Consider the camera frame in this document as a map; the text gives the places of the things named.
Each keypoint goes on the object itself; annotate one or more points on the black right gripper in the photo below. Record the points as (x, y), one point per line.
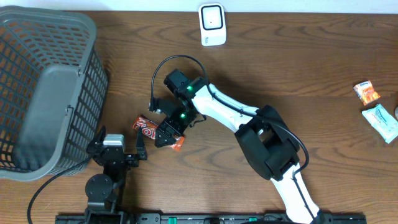
(168, 124)

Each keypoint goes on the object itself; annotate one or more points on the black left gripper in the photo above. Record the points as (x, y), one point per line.
(133, 162)

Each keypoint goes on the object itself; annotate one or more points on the red brown candy bar wrapper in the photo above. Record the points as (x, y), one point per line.
(149, 129)

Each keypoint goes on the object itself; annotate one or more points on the orange white small packet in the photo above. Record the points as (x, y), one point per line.
(366, 92)

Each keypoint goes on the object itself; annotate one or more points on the light green wet wipes pack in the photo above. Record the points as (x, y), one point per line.
(382, 121)

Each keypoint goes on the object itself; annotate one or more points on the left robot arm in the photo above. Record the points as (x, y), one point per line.
(105, 190)

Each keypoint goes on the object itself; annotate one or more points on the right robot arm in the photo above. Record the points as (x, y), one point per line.
(269, 146)

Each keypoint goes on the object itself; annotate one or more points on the white barcode scanner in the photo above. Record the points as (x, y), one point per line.
(212, 24)

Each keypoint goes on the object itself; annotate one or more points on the grey plastic mesh basket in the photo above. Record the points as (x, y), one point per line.
(53, 88)

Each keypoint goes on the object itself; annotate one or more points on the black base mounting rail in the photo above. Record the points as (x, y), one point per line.
(155, 218)

